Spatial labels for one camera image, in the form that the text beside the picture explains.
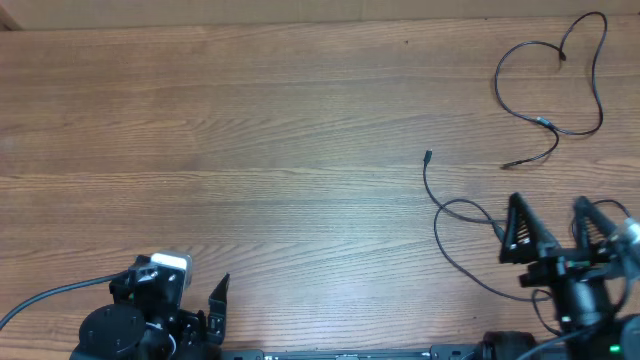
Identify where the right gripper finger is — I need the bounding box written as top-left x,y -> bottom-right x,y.
573,196 -> 617,250
499,193 -> 560,263

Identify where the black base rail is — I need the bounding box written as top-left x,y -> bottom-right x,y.
214,330 -> 551,360

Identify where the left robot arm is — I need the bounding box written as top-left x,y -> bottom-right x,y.
71,252 -> 230,360

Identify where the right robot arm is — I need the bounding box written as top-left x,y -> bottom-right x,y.
474,193 -> 639,359

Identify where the black usb cable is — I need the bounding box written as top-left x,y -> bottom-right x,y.
422,149 -> 554,303
493,10 -> 609,170

